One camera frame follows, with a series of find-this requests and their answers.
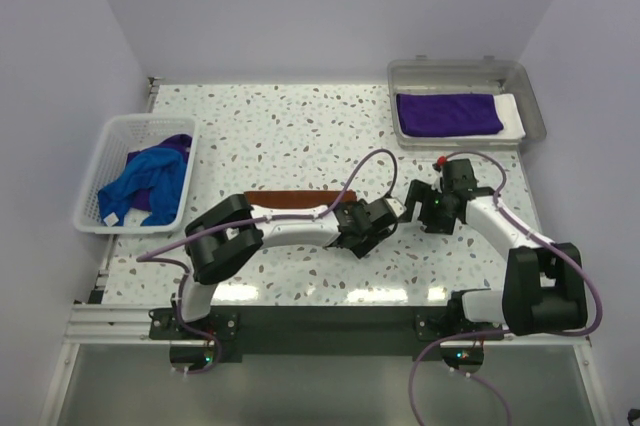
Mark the blue towel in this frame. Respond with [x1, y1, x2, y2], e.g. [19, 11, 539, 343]
[97, 148, 187, 227]

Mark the white folded towel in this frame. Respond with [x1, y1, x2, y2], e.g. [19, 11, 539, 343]
[394, 94, 525, 141]

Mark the white plastic laundry basket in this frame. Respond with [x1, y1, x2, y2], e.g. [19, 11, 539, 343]
[73, 113, 199, 235]

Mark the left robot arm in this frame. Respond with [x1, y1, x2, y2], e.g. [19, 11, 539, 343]
[172, 194, 406, 339]

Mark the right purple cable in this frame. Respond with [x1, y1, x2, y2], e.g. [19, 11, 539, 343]
[408, 150, 604, 426]

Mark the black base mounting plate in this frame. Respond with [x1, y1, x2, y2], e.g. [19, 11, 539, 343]
[149, 306, 497, 368]

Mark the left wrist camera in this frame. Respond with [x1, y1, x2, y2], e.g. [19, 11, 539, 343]
[387, 197, 406, 220]

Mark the aluminium rail frame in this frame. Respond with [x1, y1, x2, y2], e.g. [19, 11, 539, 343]
[63, 76, 594, 347]

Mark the purple towel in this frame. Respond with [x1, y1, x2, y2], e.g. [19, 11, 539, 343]
[396, 93, 504, 138]
[125, 134, 192, 213]

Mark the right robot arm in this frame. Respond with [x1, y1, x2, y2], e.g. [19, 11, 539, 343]
[402, 154, 588, 339]

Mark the brown towel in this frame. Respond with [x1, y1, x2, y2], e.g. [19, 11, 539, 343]
[244, 190, 340, 210]

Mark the clear plastic bin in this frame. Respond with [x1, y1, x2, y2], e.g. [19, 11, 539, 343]
[387, 57, 547, 150]

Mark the purple towel in basket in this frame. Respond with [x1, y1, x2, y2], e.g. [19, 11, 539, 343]
[125, 134, 192, 213]

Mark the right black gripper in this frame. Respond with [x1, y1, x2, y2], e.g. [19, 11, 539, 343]
[400, 179, 456, 236]

